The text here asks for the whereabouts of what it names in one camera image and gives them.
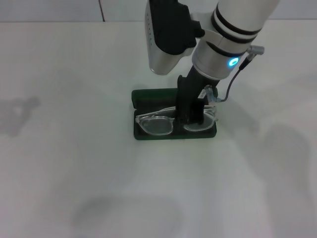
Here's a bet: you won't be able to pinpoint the green glasses case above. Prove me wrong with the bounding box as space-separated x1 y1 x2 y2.
131 88 218 141

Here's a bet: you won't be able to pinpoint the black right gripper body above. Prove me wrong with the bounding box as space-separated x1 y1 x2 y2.
175 66 220 124

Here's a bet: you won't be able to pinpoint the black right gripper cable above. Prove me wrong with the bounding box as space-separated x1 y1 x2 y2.
204 44 266 105

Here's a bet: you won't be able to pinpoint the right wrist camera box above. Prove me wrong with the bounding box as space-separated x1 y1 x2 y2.
145 0 206 75

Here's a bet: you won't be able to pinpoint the clear white glasses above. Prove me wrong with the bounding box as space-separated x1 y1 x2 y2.
135 105 219 137

